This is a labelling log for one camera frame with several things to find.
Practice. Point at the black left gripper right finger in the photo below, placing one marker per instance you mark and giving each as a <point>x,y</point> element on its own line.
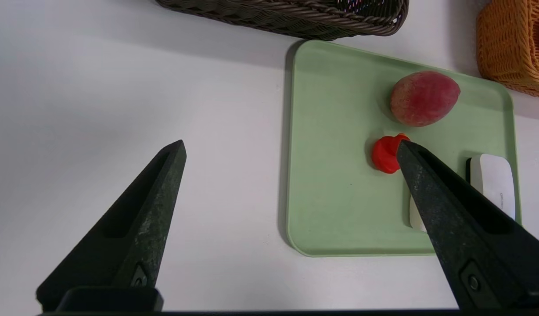
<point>471,237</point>

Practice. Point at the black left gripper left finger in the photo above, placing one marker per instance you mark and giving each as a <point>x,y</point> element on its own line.
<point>133,237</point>

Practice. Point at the white soap bar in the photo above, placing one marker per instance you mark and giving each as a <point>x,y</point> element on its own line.
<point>416,217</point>

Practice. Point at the white oblong case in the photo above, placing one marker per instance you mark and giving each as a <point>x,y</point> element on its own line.
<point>493,180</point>

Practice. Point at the red pink peach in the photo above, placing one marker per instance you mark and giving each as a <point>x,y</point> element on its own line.
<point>423,98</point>

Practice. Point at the orange wicker basket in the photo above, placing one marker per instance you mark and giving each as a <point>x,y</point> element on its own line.
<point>511,48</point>

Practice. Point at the dark brown wicker basket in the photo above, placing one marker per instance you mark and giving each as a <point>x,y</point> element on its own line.
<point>296,17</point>

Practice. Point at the red rubber duck toy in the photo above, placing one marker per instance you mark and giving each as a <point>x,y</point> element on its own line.
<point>383,153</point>

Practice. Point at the light green plastic tray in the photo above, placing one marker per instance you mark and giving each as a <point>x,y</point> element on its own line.
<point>335,197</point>

